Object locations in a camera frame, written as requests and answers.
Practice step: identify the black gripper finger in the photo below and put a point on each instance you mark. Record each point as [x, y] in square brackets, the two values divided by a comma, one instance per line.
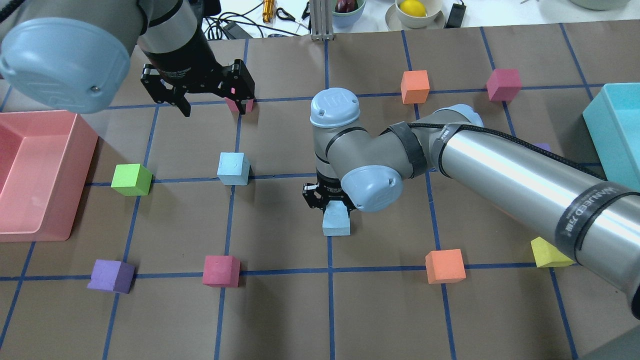
[320, 204]
[241, 100]
[182, 104]
[349, 208]

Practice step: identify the light blue block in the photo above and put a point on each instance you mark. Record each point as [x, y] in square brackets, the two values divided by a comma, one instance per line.
[336, 220]
[233, 169]

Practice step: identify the black power brick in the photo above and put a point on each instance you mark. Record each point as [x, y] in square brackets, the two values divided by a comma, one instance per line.
[233, 31]

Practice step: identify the green foam block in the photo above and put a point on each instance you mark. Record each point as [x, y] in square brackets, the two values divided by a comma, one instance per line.
[131, 180]

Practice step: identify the scissors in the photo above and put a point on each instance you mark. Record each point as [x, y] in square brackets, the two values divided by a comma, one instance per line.
[283, 15]

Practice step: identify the orange block desk side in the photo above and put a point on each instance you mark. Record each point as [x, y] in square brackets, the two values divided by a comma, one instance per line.
[414, 87]

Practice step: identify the blue bowl with fruit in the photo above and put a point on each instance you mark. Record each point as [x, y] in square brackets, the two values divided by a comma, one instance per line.
[347, 12]

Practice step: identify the pink plastic tray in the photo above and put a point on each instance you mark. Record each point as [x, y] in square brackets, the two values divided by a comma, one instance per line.
[45, 160]

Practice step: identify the purple block far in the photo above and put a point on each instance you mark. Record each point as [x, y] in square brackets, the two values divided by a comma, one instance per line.
[112, 276]

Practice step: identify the beige bowl with lemon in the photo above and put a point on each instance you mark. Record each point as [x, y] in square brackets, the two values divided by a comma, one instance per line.
[396, 20]

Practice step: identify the pink block near turquoise tray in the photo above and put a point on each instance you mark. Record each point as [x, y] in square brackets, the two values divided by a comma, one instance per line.
[503, 84]

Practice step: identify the yellow lemon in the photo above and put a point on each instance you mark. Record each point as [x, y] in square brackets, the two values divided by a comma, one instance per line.
[413, 8]

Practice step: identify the yellow foam block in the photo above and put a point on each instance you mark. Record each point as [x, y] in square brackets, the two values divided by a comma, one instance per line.
[548, 256]

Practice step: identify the black power adapter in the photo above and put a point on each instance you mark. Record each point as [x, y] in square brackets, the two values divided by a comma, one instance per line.
[456, 15]

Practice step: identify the turquoise plastic tray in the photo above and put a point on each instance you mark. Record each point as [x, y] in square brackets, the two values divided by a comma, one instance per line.
[613, 121]

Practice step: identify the yellow handled tool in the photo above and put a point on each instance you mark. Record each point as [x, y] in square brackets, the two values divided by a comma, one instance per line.
[268, 11]

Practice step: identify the aluminium frame post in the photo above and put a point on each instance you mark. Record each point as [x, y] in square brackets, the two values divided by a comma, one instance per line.
[321, 20]

